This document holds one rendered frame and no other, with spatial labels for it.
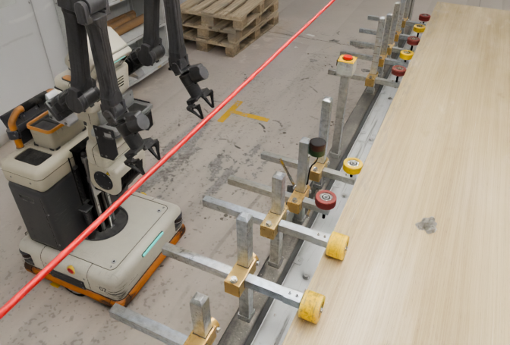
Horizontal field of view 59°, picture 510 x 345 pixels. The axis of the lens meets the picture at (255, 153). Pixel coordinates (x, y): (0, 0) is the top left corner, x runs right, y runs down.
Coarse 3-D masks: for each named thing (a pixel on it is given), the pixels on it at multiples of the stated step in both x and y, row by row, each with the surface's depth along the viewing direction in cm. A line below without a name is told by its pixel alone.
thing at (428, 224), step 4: (432, 216) 158; (424, 220) 158; (428, 220) 158; (432, 220) 158; (416, 224) 157; (420, 224) 155; (424, 224) 155; (428, 224) 156; (432, 224) 156; (436, 224) 157; (420, 228) 155; (424, 228) 155; (428, 228) 155; (432, 228) 154; (428, 232) 154; (432, 232) 154
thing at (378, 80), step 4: (328, 72) 278; (332, 72) 276; (340, 76) 276; (352, 76) 272; (356, 76) 271; (360, 76) 270; (364, 76) 270; (360, 80) 271; (364, 80) 270; (376, 80) 267; (380, 80) 266; (384, 80) 265; (388, 80) 265; (392, 80) 264; (380, 84) 267; (384, 84) 266; (388, 84) 265; (392, 84) 264; (396, 84) 263
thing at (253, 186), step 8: (232, 176) 186; (232, 184) 185; (240, 184) 183; (248, 184) 181; (256, 184) 181; (256, 192) 181; (264, 192) 179; (288, 192) 177; (304, 200) 173; (312, 200) 173; (312, 208) 173
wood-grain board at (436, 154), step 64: (448, 64) 264; (384, 128) 208; (448, 128) 208; (384, 192) 171; (448, 192) 171; (384, 256) 146; (448, 256) 146; (320, 320) 127; (384, 320) 127; (448, 320) 127
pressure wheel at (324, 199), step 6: (318, 192) 170; (324, 192) 170; (330, 192) 170; (318, 198) 168; (324, 198) 168; (330, 198) 168; (336, 198) 168; (318, 204) 167; (324, 204) 166; (330, 204) 166; (324, 216) 174
